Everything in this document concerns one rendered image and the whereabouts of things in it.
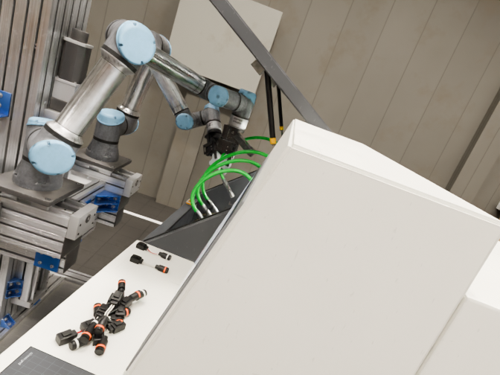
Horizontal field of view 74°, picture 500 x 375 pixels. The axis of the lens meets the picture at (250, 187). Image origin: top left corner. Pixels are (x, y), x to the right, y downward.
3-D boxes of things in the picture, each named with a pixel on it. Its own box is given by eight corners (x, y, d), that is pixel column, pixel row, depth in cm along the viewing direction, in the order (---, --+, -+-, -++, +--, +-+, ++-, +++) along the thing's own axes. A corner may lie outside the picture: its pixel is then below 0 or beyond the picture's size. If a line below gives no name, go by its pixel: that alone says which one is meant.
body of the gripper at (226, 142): (218, 149, 146) (227, 122, 143) (236, 155, 145) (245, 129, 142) (214, 151, 138) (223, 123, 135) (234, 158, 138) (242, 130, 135)
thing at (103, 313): (111, 286, 90) (115, 268, 88) (146, 300, 89) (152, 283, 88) (50, 344, 68) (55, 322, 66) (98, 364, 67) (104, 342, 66)
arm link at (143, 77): (100, 129, 168) (143, 24, 153) (115, 126, 182) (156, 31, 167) (121, 140, 168) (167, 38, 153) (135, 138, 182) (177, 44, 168)
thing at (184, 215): (183, 222, 185) (191, 196, 180) (190, 225, 184) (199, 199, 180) (129, 277, 125) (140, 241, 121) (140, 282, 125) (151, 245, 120)
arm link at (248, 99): (234, 85, 134) (251, 91, 140) (226, 111, 137) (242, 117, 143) (245, 89, 129) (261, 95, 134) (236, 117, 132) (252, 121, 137)
